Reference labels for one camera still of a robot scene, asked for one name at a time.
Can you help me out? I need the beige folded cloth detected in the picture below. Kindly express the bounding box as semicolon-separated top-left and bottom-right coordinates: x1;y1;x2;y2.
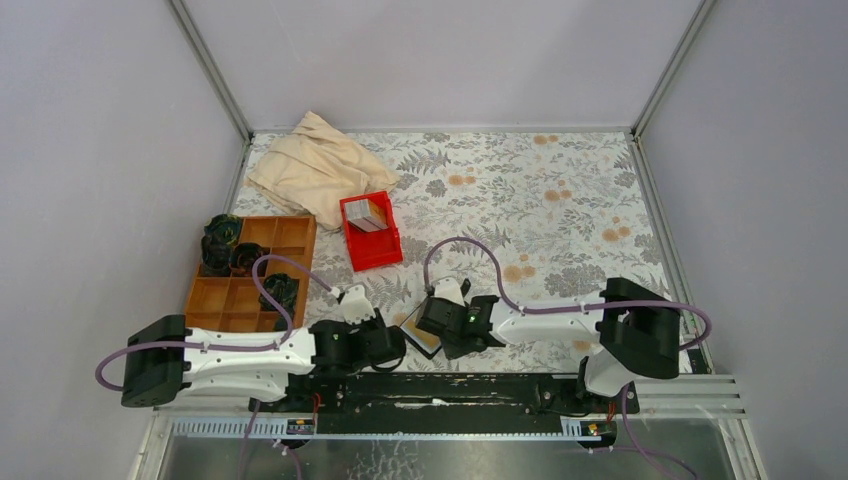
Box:
247;111;400;230

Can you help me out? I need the black leather card holder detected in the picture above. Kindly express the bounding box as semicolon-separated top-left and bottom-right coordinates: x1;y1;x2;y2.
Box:
399;302;442;360

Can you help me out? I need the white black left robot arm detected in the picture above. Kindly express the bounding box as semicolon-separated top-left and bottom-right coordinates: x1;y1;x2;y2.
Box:
121;315;406;411

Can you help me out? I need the floral patterned table mat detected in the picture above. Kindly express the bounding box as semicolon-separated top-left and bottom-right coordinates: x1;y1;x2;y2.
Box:
188;131;694;375

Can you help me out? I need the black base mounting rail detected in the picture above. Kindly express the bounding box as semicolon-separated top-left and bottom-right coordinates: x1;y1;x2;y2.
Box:
250;373;640;435

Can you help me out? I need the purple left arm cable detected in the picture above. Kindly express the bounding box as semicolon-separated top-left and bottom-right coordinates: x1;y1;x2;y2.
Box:
94;254;342;480

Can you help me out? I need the stack of credit cards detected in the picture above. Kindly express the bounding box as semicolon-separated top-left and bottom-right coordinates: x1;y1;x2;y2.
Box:
343;198;389;233

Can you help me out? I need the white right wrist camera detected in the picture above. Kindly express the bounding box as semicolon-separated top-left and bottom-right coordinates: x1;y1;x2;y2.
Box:
428;277;471;306

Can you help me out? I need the dark floral rolled cloth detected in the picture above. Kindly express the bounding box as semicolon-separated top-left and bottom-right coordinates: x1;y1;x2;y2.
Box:
199;235;232;277

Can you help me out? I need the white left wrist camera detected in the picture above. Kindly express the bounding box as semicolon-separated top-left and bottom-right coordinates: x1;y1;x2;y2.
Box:
330;284;376;325

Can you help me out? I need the dark green rolled cloth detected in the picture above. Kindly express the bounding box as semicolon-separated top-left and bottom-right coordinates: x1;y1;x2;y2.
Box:
203;214;244;246

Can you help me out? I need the orange credit card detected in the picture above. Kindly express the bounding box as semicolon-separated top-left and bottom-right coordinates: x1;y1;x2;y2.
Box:
400;321;441;356

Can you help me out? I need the red plastic bin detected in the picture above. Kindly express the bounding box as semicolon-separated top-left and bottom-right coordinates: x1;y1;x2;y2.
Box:
339;191;403;272

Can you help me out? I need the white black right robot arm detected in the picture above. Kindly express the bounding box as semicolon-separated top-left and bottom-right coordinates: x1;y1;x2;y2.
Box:
415;277;680;412

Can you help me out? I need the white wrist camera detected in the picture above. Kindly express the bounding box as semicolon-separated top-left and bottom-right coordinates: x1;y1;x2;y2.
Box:
330;284;376;325
428;277;471;306

